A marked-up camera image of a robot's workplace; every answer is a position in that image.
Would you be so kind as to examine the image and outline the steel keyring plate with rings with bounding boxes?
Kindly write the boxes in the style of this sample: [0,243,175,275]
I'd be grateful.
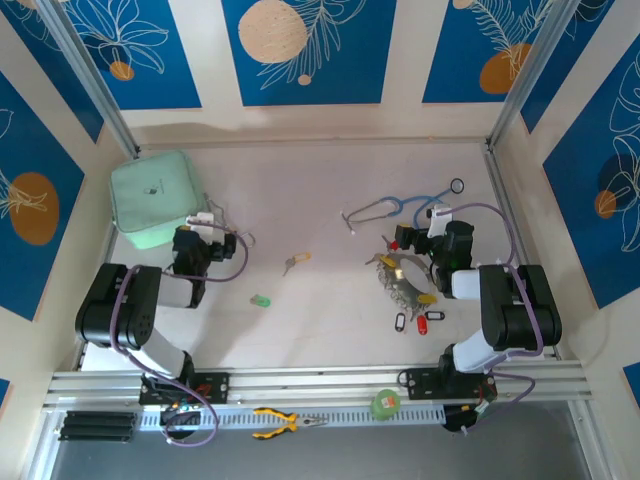
[374,252,436,312]

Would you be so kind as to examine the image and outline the key with yellow frame tag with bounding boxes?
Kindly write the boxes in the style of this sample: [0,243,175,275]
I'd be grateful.
[282,251,312,278]

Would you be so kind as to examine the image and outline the mint green zip pouch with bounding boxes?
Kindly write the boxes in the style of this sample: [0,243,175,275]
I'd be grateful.
[109,151,210,250]

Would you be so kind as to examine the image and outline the blue stethoscope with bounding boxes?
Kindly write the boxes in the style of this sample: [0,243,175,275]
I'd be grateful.
[339,178,466,241]

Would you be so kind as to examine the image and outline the green tape roll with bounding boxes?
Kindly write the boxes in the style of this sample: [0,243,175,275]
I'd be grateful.
[369,388,401,421]

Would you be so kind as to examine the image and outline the black ribbed block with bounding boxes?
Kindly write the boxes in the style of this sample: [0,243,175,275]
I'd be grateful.
[58,410,137,442]

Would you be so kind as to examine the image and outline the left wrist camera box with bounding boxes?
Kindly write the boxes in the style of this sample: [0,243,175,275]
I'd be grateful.
[185,211,217,235]

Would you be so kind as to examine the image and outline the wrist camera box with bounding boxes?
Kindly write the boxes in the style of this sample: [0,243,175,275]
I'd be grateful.
[185,211,217,235]
[426,203,454,240]

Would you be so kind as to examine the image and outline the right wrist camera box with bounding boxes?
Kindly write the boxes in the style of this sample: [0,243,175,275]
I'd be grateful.
[426,203,454,240]

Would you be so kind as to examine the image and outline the metal wire tongs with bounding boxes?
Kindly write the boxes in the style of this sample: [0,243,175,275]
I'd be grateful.
[202,192,257,250]

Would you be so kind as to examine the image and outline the blue floral wall panel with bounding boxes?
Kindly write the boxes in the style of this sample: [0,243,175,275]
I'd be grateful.
[519,0,640,135]
[221,0,398,107]
[0,69,86,323]
[62,0,203,111]
[542,47,640,310]
[421,0,566,105]
[0,0,105,145]

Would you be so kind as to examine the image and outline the aluminium corner post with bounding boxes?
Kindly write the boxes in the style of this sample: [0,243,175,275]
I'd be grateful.
[484,0,584,151]
[34,0,141,157]

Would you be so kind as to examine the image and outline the yellow-handled pliers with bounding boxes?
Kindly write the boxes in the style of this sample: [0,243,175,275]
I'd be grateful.
[251,407,330,441]

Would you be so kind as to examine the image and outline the aluminium front rail frame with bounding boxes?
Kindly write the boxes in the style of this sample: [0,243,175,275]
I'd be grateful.
[42,367,594,409]

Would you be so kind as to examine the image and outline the grey slotted cable duct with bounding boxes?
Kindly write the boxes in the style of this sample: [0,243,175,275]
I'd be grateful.
[138,403,447,432]

